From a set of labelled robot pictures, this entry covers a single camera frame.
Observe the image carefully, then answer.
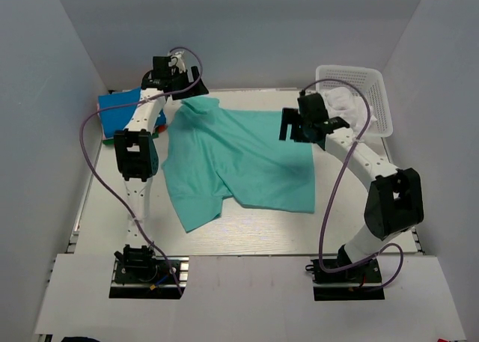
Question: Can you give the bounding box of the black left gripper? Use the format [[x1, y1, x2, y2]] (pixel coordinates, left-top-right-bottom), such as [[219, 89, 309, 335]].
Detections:
[[167, 65, 208, 100]]

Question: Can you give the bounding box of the white t shirt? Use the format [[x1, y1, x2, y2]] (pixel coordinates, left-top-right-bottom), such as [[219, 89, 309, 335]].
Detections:
[[320, 87, 367, 133]]

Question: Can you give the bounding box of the teal t shirt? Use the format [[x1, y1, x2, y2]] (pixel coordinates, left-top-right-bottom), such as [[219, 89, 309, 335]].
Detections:
[[162, 97, 315, 233]]

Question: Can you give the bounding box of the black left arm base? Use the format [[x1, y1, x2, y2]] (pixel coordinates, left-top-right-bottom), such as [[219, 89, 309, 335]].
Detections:
[[109, 245, 189, 300]]

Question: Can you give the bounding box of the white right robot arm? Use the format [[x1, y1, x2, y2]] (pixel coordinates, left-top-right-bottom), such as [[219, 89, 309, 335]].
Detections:
[[279, 91, 424, 281]]

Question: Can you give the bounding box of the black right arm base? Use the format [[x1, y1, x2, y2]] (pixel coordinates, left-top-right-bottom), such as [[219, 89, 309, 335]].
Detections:
[[305, 259, 385, 302]]

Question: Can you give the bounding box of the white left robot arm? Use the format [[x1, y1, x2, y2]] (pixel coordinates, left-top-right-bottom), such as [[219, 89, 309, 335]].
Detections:
[[114, 49, 209, 248]]

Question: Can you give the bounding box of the white plastic basket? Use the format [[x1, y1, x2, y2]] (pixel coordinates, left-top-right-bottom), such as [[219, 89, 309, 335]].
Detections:
[[315, 64, 394, 141]]

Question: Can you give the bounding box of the blue folded t shirt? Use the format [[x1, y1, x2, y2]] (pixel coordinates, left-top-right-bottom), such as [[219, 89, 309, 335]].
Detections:
[[98, 88, 166, 138]]

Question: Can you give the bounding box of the green folded t shirt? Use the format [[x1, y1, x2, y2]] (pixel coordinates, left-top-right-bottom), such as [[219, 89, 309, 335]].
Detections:
[[102, 130, 159, 146]]

